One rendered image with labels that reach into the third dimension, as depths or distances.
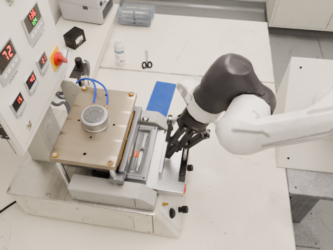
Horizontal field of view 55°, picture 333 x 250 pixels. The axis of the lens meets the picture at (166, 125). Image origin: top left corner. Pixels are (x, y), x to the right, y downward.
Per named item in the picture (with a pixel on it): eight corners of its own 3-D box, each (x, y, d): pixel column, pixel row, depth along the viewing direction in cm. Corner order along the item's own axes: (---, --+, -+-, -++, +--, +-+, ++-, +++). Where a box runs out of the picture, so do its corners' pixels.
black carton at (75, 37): (65, 46, 163) (62, 34, 157) (77, 36, 167) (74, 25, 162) (75, 50, 161) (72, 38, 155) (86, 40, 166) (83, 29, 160)
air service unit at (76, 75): (72, 108, 113) (61, 78, 102) (84, 80, 122) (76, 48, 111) (86, 110, 113) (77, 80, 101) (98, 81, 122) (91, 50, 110)
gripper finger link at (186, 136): (194, 118, 87) (198, 119, 87) (179, 139, 96) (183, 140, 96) (192, 129, 85) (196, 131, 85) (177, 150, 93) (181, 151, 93)
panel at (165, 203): (180, 232, 108) (155, 208, 96) (189, 157, 127) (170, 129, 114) (185, 232, 107) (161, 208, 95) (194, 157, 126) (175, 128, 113)
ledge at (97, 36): (13, 113, 141) (9, 106, 137) (71, 7, 193) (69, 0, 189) (80, 119, 139) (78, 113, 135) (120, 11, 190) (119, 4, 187)
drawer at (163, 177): (88, 184, 99) (83, 172, 93) (107, 129, 113) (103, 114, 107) (182, 198, 97) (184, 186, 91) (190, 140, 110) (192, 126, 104)
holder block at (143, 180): (92, 176, 97) (90, 172, 95) (109, 125, 109) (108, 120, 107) (146, 184, 95) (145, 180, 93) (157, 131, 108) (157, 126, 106)
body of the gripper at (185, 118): (183, 116, 78) (169, 135, 85) (214, 128, 80) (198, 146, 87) (187, 93, 83) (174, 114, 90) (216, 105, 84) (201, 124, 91)
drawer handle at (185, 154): (178, 181, 96) (178, 174, 93) (184, 141, 105) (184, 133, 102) (185, 182, 96) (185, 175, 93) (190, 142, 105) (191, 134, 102)
